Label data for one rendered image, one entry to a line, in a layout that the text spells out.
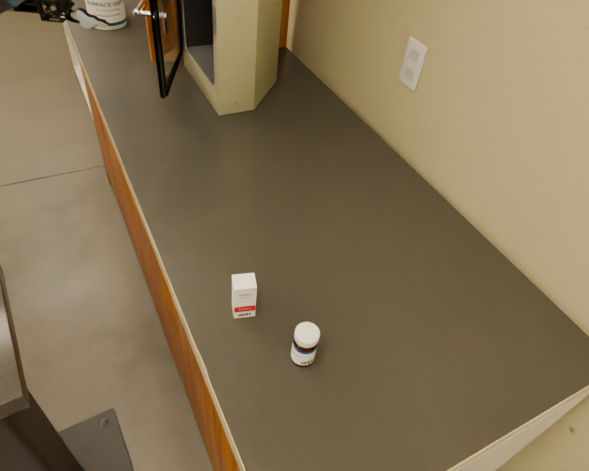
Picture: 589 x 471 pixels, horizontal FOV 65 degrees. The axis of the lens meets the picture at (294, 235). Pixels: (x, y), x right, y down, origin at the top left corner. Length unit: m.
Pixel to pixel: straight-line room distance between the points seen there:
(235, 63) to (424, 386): 0.93
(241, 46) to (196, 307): 0.72
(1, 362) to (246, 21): 0.93
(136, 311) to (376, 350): 1.37
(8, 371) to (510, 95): 1.05
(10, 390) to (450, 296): 0.79
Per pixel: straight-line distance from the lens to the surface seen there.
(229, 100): 1.36
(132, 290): 2.13
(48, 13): 1.39
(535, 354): 0.99
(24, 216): 2.60
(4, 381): 0.88
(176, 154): 1.22
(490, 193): 1.15
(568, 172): 1.03
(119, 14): 1.91
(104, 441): 1.81
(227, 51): 1.30
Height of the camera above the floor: 1.65
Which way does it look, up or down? 45 degrees down
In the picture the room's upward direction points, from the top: 8 degrees clockwise
